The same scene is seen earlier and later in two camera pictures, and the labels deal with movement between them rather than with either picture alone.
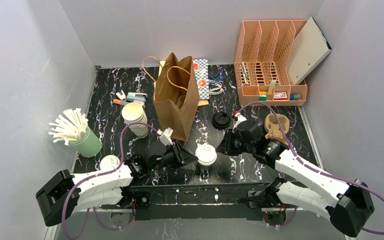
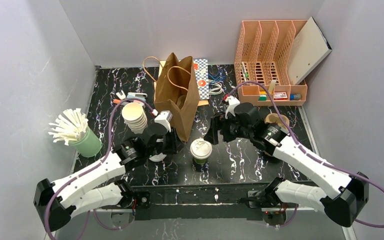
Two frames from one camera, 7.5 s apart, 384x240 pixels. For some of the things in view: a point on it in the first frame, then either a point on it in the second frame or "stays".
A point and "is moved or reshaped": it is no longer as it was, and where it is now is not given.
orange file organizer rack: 261,66 stays
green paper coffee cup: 207,156 is moved or reshaped
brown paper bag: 176,95 stays
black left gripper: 179,156 to 171,141
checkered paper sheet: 201,67 stays
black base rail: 198,203 stays
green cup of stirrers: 72,127 stays
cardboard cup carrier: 273,129 stays
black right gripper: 229,145 to 222,126
